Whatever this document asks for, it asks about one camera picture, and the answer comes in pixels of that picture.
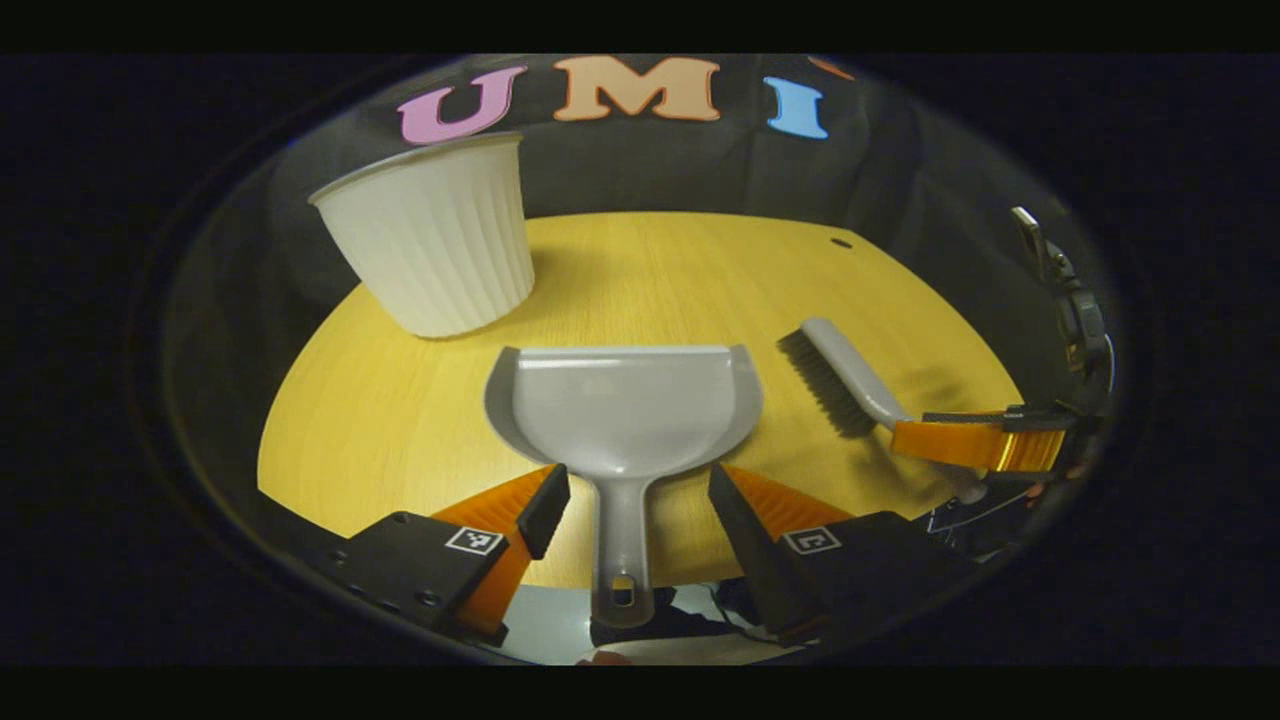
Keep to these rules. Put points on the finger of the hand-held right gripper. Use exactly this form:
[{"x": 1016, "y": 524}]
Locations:
[{"x": 950, "y": 443}]

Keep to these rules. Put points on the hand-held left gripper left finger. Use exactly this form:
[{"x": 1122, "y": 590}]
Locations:
[{"x": 545, "y": 510}]

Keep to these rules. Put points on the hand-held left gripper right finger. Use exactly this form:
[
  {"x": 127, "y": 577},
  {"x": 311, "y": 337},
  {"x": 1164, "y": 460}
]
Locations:
[{"x": 750, "y": 550}]

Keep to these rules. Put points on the small grey broom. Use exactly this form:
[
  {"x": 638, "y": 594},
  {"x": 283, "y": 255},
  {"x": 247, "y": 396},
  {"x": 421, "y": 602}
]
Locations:
[{"x": 850, "y": 365}]

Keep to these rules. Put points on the grey plastic dustpan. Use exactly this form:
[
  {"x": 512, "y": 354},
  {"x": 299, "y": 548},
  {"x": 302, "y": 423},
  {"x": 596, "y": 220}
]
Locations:
[{"x": 630, "y": 410}]

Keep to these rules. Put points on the white ribbed garbage bin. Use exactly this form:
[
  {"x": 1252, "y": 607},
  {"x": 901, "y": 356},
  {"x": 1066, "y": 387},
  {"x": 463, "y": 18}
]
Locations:
[{"x": 440, "y": 250}]

